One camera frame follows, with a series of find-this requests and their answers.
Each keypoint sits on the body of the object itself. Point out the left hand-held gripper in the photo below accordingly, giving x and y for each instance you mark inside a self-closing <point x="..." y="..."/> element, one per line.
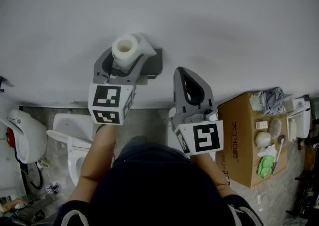
<point x="107" y="96"/>

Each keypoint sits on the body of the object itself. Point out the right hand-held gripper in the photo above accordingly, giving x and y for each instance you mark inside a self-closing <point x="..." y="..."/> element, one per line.
<point x="207" y="136"/>

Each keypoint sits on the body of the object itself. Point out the white toilet paper roll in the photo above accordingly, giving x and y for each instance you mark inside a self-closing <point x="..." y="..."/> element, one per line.
<point x="124" y="50"/>

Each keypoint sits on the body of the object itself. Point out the person's right forearm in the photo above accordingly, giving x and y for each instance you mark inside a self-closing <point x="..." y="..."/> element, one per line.
<point x="209" y="170"/>

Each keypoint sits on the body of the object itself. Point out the person's left forearm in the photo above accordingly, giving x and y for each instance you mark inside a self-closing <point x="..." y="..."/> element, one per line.
<point x="99" y="155"/>

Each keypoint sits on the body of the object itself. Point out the white toilet with closed lid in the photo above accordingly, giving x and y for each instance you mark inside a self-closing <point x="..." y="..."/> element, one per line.
<point x="170" y="142"/>

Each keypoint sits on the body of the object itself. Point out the white toilet with open lid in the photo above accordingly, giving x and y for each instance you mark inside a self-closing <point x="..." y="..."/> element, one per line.
<point x="69" y="130"/>

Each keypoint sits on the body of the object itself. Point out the white tissue sheet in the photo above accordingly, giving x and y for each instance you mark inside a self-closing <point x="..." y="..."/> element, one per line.
<point x="142" y="80"/>

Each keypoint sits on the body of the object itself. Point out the pale crumpled cloth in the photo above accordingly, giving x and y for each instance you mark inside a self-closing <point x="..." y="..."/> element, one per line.
<point x="256" y="101"/>

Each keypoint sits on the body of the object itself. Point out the brown cardboard box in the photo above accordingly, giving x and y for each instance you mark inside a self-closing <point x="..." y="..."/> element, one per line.
<point x="236" y="150"/>

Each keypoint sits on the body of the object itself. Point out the small white box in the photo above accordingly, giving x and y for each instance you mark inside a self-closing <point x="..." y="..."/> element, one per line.
<point x="261" y="124"/>

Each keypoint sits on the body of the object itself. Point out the person's blue jeans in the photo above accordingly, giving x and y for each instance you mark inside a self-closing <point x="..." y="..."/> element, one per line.
<point x="134" y="142"/>

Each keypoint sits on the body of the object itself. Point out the white round sponge ball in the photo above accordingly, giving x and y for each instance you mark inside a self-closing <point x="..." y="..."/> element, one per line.
<point x="263" y="139"/>

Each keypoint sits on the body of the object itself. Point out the grey crumpled cloth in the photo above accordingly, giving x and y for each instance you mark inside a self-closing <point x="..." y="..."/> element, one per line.
<point x="274" y="100"/>

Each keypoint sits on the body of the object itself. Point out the grey fluffy brush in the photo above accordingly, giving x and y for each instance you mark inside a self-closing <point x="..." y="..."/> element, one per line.
<point x="275" y="127"/>

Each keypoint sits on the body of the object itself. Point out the white crumpled tissue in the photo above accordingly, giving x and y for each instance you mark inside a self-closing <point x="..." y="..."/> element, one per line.
<point x="267" y="150"/>

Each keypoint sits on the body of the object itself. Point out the person's dark top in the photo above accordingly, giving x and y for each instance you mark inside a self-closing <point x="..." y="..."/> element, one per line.
<point x="154" y="190"/>

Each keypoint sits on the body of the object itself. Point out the white bidet seat unit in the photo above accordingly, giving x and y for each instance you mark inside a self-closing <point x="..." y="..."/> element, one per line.
<point x="297" y="117"/>

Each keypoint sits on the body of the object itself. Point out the white rounded urinal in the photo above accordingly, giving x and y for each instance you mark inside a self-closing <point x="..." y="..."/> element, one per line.
<point x="27" y="140"/>

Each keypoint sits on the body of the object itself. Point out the red object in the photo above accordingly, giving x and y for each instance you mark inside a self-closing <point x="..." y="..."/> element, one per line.
<point x="10" y="137"/>

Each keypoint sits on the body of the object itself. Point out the black metal rack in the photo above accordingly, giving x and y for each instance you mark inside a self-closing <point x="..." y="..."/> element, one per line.
<point x="310" y="195"/>

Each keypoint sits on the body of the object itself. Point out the black wall shelf holder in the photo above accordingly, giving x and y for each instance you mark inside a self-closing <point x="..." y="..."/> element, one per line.
<point x="153" y="64"/>

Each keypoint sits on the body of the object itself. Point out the black wall bracket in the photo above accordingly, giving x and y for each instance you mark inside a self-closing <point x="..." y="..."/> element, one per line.
<point x="2" y="82"/>

